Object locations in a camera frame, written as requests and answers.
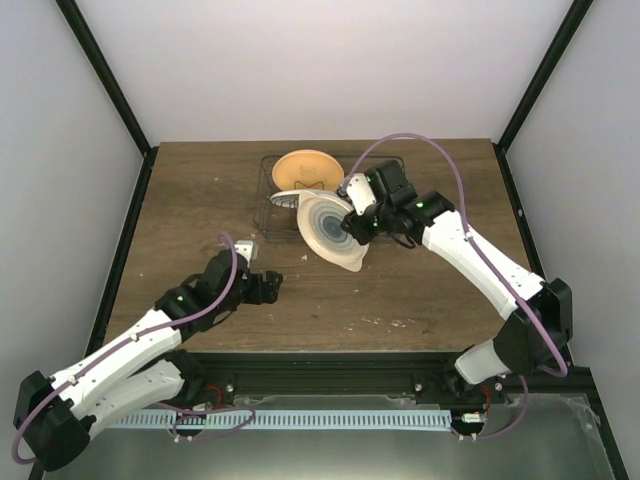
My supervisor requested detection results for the clear plastic lidded bowl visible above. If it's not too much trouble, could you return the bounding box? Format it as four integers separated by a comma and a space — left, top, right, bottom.
296, 190, 368, 272

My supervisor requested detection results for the black wire dish rack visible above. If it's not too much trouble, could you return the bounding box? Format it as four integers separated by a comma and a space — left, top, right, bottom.
253, 153, 406, 244

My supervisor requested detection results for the white blue striped plate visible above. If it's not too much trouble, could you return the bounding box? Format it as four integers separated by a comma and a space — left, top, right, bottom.
269, 190, 301, 209

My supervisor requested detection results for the orange plastic plate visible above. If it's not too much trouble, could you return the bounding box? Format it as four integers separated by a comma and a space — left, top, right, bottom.
271, 149, 345, 191

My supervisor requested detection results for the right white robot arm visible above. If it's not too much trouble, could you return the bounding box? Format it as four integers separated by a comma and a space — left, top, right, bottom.
341, 160, 573, 403

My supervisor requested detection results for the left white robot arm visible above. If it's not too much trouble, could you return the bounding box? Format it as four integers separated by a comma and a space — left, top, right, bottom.
11, 246, 283, 472

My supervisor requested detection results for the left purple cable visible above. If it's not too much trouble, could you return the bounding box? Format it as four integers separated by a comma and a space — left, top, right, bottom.
10, 230, 257, 464

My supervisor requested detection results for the purple cable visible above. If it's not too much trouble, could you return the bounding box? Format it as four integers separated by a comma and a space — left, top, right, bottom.
10, 230, 257, 464
339, 132, 570, 442

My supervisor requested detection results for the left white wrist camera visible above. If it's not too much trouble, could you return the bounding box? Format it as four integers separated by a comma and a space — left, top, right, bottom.
234, 240, 259, 265

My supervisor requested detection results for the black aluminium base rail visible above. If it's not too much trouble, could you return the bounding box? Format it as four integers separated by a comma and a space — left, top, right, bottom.
174, 351, 591, 401

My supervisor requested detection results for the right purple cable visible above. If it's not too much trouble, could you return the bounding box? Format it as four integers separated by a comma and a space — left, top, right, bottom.
339, 132, 570, 442

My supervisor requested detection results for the light blue slotted cable duct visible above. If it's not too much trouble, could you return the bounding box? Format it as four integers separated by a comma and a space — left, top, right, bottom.
111, 409, 452, 432

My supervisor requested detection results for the right black frame post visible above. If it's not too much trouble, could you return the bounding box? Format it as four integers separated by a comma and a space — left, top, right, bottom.
497, 0, 594, 151

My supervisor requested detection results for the black frame post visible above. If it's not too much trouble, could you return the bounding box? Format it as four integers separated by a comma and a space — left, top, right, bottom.
53, 0, 153, 156
497, 0, 594, 151

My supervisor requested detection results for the left black frame post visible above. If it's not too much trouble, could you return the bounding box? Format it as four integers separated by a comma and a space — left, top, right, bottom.
53, 0, 153, 156

